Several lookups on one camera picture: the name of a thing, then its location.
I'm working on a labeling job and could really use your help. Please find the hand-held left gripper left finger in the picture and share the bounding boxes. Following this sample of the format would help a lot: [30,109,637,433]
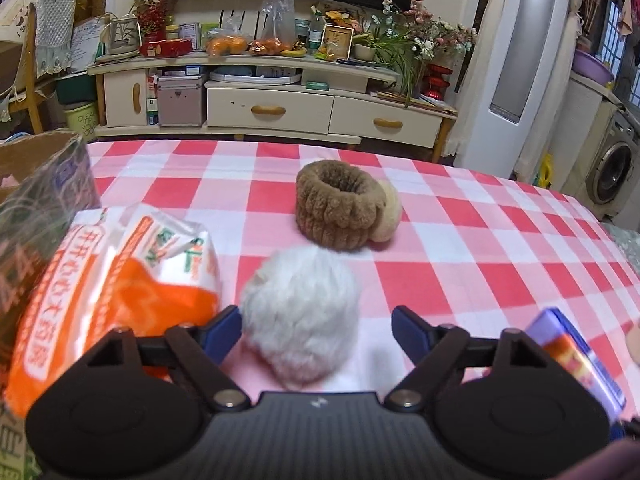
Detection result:
[85,305,251,413]

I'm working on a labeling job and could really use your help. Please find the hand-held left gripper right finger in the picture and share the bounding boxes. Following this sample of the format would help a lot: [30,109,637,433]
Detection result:
[382,305,548,411]

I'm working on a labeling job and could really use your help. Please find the white fluffy ball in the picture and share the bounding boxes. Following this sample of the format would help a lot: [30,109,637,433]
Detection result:
[239,244,362,390]

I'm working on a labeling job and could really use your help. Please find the blue packet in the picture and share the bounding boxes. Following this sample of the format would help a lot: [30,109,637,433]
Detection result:
[525,306,627,423]

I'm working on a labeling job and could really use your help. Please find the cardboard box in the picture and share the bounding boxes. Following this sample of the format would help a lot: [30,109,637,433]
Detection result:
[0,130,103,356]

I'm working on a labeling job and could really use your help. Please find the person's right hand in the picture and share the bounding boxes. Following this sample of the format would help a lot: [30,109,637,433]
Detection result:
[625,325,640,367]

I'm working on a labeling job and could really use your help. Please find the red checkered tablecloth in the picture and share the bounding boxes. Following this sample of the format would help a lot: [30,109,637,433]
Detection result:
[72,137,640,441]

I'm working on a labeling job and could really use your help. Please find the beige fluffy cuff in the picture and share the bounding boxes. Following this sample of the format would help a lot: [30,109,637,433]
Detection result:
[369,179,404,244]

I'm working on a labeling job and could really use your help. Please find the orange plastic bag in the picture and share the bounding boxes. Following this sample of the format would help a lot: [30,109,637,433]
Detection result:
[6,204,223,420]

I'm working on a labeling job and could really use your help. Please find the brown fluffy cuff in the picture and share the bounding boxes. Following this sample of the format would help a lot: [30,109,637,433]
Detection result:
[295,159,387,250]

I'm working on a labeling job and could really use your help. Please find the white tower air conditioner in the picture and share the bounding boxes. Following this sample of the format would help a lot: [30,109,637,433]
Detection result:
[452,0,586,181]

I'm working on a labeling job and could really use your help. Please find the cream TV cabinet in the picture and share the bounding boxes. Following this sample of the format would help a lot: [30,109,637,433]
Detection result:
[87,50,458,163]

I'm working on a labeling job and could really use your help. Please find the pink storage box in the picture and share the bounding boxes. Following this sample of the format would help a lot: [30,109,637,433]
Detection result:
[156,76,207,127]

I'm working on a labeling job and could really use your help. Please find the red stand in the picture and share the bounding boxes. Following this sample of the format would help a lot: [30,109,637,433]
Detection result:
[420,62,453,103]

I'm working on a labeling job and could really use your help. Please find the light green bin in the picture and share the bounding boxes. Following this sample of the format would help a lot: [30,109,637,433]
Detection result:
[64,101,99,138]

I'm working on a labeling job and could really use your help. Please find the silver washing machine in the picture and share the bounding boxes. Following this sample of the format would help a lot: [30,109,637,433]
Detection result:
[585,107,640,221]

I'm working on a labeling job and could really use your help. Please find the white oval tray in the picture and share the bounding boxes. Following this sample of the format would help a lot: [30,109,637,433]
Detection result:
[210,65,303,86]

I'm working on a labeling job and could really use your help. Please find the potted green plant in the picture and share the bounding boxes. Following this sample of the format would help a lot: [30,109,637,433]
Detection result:
[352,30,426,98]

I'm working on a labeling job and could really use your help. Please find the dark green bucket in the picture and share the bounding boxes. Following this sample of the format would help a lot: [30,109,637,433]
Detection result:
[55,74,97,106]

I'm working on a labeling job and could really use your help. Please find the bag of oranges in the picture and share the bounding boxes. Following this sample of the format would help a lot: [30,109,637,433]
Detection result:
[205,32,249,57]
[248,35,293,56]

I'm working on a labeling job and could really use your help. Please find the red box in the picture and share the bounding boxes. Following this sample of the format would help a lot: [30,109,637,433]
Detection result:
[140,39,193,58]

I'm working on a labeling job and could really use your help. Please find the dried flower bouquet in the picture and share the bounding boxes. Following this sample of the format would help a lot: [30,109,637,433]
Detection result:
[382,0,478,56]

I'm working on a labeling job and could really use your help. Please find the white framed glass container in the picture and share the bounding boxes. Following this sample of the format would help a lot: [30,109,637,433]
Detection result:
[102,14,142,57]

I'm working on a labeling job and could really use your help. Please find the green plastic bottle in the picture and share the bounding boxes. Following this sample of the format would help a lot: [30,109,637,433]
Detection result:
[309,10,326,53]

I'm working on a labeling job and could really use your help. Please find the white paper sheet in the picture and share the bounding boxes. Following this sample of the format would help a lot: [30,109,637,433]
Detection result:
[70,15,108,75]

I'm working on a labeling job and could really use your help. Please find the purple basin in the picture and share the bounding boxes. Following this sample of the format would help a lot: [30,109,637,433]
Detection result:
[571,49,615,86]

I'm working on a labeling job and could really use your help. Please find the clear plastic bag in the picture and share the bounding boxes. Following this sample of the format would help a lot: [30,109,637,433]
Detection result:
[259,0,298,43]

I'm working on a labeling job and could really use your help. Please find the red berry branches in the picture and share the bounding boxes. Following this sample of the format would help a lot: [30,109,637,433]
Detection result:
[132,0,171,41]

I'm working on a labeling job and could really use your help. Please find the wooden chair with lace cover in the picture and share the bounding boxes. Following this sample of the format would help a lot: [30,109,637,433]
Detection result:
[10,0,78,133]

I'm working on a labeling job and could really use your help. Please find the printed cushion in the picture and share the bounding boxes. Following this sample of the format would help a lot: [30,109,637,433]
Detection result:
[0,0,43,43]

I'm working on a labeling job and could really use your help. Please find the wooden picture frame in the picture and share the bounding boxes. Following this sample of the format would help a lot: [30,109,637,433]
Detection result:
[320,24,355,61]

